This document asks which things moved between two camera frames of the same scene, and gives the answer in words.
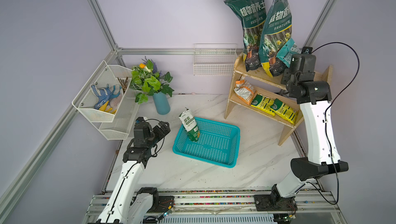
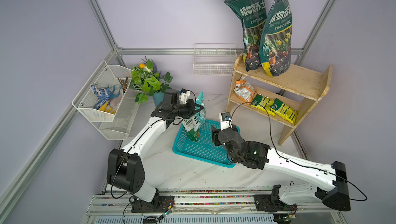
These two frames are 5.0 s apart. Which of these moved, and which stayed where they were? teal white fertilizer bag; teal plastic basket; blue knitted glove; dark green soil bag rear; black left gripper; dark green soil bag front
Moved: teal white fertilizer bag; black left gripper
Stayed: teal plastic basket; dark green soil bag rear; dark green soil bag front; blue knitted glove
